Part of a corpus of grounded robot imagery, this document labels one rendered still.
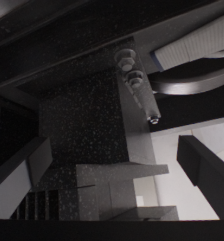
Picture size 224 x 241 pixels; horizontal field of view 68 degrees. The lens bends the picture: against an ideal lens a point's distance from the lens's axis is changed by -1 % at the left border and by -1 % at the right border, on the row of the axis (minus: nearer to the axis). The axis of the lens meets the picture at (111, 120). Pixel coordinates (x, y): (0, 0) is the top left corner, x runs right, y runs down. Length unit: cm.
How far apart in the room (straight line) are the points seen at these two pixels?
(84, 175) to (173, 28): 29
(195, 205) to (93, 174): 342
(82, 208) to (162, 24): 31
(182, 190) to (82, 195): 339
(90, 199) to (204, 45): 34
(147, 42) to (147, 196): 321
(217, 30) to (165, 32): 9
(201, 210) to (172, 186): 60
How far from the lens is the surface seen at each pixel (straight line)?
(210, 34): 38
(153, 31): 34
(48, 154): 17
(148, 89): 49
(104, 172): 30
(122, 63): 33
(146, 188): 343
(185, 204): 364
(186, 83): 64
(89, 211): 26
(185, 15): 34
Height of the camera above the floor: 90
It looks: 19 degrees down
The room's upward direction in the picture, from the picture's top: 173 degrees clockwise
